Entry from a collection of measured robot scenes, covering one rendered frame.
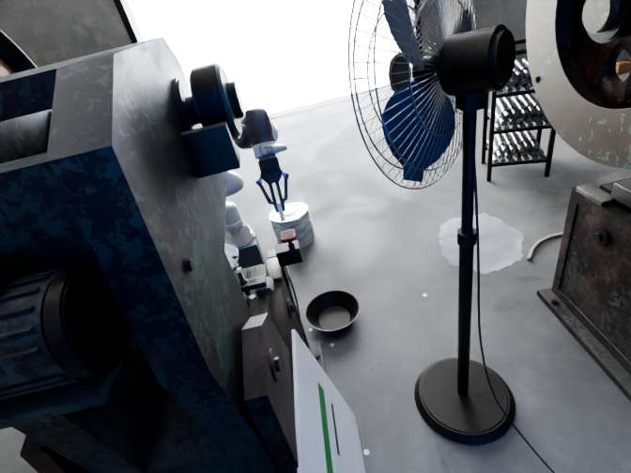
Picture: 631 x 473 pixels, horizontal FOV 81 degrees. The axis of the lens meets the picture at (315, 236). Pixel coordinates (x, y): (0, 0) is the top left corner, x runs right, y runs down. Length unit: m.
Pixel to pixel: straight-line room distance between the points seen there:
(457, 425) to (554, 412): 0.38
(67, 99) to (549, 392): 1.82
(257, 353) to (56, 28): 5.61
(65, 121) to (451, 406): 1.57
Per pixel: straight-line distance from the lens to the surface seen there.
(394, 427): 1.72
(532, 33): 1.62
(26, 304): 0.68
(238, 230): 2.02
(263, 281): 1.26
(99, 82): 0.70
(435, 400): 1.74
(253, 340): 0.89
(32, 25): 6.26
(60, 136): 0.66
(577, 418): 1.84
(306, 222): 2.64
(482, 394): 1.77
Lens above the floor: 1.52
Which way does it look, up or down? 33 degrees down
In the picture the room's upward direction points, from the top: 14 degrees counter-clockwise
